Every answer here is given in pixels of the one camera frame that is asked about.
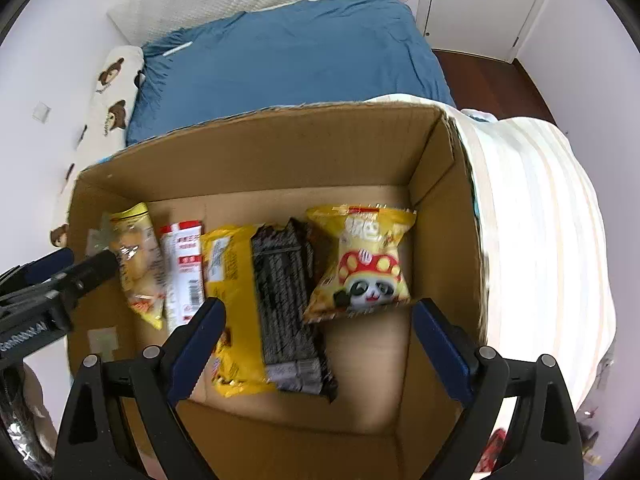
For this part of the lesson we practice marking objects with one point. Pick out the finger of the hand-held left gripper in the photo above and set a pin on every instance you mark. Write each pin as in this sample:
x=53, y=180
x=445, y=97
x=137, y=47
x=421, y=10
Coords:
x=47, y=265
x=92, y=270

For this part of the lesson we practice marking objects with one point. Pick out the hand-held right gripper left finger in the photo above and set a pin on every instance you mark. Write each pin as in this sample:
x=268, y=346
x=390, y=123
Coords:
x=200, y=345

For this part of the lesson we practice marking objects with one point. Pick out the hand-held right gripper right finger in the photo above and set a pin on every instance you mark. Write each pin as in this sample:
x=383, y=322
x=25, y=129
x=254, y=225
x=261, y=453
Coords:
x=440, y=355

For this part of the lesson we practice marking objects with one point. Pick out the clear yellow bread packet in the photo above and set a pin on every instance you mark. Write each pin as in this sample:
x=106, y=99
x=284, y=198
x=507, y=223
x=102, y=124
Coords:
x=136, y=255

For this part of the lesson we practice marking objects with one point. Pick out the black snack packet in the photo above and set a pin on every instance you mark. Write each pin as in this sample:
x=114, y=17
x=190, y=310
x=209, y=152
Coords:
x=282, y=300

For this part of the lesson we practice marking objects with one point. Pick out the printed cardboard box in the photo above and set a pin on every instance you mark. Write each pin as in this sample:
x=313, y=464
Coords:
x=300, y=160

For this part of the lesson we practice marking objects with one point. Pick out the white red snack packet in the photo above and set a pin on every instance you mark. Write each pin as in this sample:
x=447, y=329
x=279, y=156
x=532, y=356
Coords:
x=182, y=270

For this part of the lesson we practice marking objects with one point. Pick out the yellow panda snack packet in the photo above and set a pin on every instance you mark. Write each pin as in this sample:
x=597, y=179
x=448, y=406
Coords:
x=365, y=270

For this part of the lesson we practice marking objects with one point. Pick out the striped blanket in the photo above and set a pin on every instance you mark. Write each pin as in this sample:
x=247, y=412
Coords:
x=540, y=240

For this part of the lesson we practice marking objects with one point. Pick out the bear print pillow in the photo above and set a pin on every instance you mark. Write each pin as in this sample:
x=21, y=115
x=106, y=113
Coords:
x=112, y=90

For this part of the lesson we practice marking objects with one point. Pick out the blue bed sheet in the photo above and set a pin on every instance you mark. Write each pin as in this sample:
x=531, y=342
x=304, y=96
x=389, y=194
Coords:
x=300, y=60

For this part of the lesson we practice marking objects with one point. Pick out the white wardrobe door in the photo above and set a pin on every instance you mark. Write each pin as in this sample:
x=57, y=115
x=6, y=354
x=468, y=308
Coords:
x=475, y=5

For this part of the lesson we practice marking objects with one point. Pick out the white wall switch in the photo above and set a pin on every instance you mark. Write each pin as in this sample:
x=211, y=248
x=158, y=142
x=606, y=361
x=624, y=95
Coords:
x=41, y=111

